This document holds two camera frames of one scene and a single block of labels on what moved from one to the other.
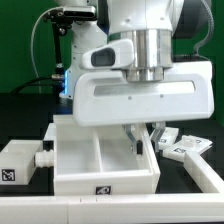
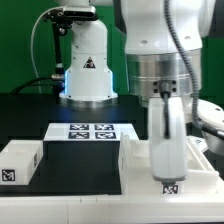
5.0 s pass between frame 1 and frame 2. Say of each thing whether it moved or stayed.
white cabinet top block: stayed
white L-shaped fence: stayed
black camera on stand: stayed
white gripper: moved
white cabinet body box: moved
